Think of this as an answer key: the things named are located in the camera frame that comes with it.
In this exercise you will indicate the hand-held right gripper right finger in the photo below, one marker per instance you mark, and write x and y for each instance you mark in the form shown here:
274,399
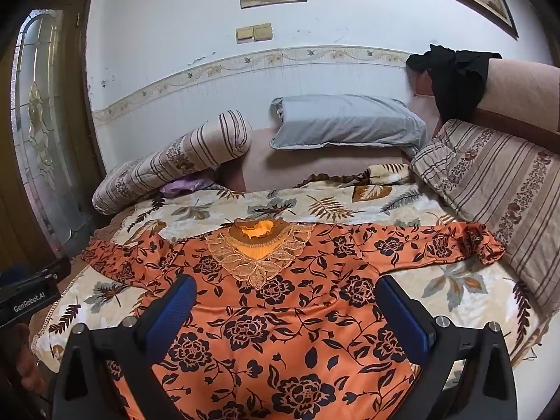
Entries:
404,317

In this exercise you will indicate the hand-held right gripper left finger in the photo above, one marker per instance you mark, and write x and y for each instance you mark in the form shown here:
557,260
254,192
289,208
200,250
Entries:
183,299

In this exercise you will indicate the orange floral blouse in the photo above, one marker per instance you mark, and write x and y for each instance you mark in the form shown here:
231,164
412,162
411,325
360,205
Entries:
284,319

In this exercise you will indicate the person's left hand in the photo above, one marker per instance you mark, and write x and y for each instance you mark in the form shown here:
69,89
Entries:
29,358

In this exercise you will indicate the purple cloth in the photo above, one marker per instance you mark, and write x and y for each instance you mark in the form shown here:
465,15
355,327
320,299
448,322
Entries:
183,186

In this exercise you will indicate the leaf print blanket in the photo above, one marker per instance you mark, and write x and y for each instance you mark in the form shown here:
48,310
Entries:
341,203

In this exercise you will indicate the striped bolster pillow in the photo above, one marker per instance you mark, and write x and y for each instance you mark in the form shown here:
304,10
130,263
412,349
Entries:
175,157

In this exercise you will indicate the striped floral flat pillow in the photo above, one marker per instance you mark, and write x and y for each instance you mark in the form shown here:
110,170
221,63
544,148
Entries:
494,188

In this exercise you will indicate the wooden door with glass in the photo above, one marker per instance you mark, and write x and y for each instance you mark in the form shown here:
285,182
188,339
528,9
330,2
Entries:
43,140

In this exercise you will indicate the grey pillow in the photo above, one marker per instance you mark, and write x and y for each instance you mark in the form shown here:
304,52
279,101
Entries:
345,124

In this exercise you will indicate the black garment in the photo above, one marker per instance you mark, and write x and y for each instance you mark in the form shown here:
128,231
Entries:
455,83

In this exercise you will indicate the pink upholstered bed frame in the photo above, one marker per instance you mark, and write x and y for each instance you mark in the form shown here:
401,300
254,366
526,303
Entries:
518,85

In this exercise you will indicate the beige wall switch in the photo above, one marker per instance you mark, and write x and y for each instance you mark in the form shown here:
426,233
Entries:
262,31
244,35

